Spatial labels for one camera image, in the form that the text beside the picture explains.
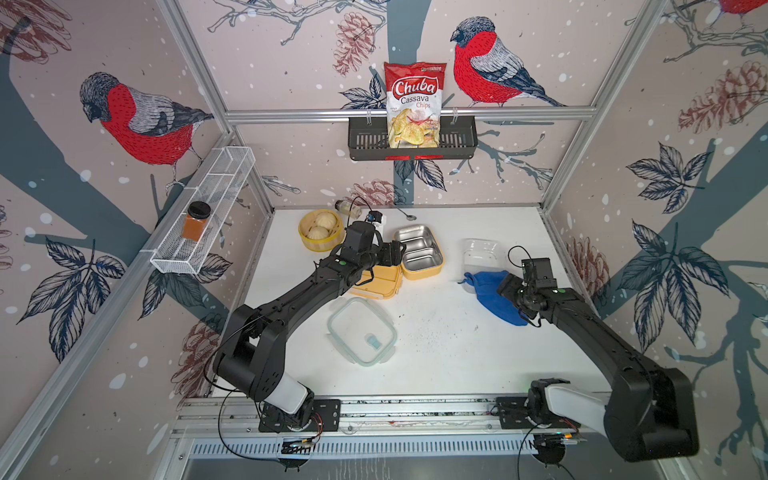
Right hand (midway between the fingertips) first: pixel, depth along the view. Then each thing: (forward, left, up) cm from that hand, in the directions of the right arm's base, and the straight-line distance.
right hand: (505, 288), depth 88 cm
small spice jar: (+38, +54, -4) cm, 66 cm away
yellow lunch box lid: (+5, +39, -7) cm, 40 cm away
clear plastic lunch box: (+19, +2, -9) cm, 21 cm away
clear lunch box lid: (-12, +44, -8) cm, 46 cm away
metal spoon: (+36, +30, -7) cm, 47 cm away
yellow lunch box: (+15, +24, -6) cm, 29 cm away
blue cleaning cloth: (+4, +4, -4) cm, 7 cm away
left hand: (+7, +32, +13) cm, 35 cm away
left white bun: (+20, +62, 0) cm, 66 cm away
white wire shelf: (+18, +86, +24) cm, 91 cm away
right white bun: (+28, +61, -1) cm, 67 cm away
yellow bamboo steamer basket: (+29, +68, -3) cm, 75 cm away
